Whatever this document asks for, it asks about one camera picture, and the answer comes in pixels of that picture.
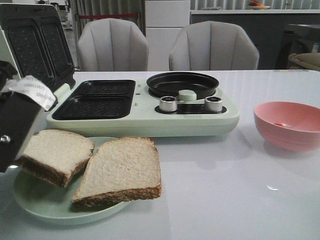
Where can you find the right silver control knob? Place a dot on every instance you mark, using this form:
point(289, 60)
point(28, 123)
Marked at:
point(213, 104)

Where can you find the white refrigerator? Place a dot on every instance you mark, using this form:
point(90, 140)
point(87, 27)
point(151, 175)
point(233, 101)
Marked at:
point(163, 21)

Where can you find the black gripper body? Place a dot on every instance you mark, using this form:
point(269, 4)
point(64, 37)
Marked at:
point(7, 73)

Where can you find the red barrier belt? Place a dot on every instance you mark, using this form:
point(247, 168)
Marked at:
point(106, 16)

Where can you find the right grey chair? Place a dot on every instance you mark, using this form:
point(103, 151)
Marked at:
point(213, 46)

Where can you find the light green plate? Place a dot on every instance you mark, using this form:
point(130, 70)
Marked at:
point(52, 204)

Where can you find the bread slice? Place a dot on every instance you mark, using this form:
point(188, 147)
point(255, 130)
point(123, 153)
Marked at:
point(55, 156)
point(122, 170)

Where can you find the silver control knob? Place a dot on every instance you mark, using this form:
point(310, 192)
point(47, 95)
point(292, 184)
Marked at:
point(213, 104)
point(168, 104)

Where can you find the green breakfast maker lid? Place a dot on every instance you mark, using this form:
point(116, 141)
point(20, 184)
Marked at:
point(33, 41)

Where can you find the grey counter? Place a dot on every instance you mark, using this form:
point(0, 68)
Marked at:
point(264, 27)

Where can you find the dark washing machine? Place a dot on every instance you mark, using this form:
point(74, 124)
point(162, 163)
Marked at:
point(297, 39)

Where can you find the beige cushion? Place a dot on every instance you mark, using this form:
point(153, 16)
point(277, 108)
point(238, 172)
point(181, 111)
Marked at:
point(305, 61)

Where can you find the green breakfast maker base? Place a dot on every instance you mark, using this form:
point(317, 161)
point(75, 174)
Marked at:
point(124, 107)

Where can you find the pink bowl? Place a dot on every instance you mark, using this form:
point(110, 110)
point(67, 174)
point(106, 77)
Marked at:
point(303, 131)

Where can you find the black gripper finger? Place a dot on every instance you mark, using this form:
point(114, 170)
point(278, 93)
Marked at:
point(21, 102)

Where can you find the left silver control knob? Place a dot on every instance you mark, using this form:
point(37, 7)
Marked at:
point(168, 104)

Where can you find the fruit plate on counter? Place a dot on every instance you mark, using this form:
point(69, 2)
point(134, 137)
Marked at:
point(256, 5)

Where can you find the cooked shrimp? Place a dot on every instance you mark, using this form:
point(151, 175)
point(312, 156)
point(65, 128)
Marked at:
point(280, 124)

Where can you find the left grey chair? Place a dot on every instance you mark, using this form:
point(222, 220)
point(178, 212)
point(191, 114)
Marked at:
point(112, 45)

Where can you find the grey chair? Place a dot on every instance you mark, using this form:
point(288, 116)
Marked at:
point(112, 45)
point(213, 46)

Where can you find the black round frying pan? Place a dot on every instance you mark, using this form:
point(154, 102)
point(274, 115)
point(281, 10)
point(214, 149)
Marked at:
point(170, 83)

